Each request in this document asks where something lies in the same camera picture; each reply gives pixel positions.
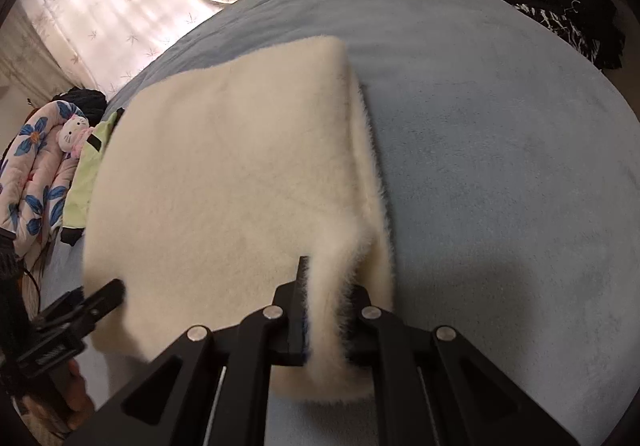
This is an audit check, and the dark knit cloth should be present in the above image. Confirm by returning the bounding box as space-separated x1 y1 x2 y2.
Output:
52 87 108 122

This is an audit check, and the blue bed blanket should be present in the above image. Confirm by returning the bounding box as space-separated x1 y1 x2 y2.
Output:
40 0 640 446

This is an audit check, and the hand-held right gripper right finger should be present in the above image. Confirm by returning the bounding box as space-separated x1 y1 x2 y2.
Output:
345 283 581 446

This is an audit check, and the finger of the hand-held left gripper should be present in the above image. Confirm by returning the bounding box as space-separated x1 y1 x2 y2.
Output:
35 279 126 342

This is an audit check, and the black white patterned cloth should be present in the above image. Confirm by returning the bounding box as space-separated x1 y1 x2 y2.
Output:
460 0 626 70

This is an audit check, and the white cat plush toy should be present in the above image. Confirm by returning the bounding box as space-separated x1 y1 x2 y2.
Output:
56 113 93 159

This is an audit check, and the floral quilt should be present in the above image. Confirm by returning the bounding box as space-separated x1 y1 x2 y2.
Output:
0 101 83 259

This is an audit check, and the white fluffy sweater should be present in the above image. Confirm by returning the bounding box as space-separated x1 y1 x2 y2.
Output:
82 36 396 399

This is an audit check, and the green and black garment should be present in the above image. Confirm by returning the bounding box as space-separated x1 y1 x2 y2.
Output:
61 107 126 247

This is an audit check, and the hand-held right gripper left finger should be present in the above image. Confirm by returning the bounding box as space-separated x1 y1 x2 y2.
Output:
62 256 311 446

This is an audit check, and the person's left hand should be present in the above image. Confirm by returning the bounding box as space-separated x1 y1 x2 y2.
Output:
62 360 97 432

